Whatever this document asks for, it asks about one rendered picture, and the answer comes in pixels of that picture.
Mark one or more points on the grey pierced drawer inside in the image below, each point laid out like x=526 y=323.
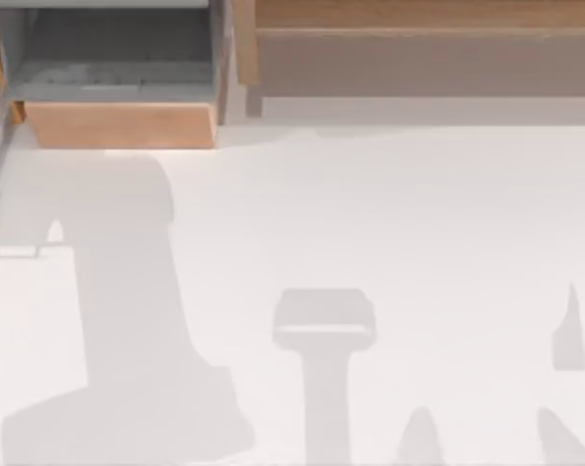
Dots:
x=112 y=53

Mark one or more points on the pale wooden drawer front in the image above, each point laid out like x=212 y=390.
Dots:
x=122 y=125

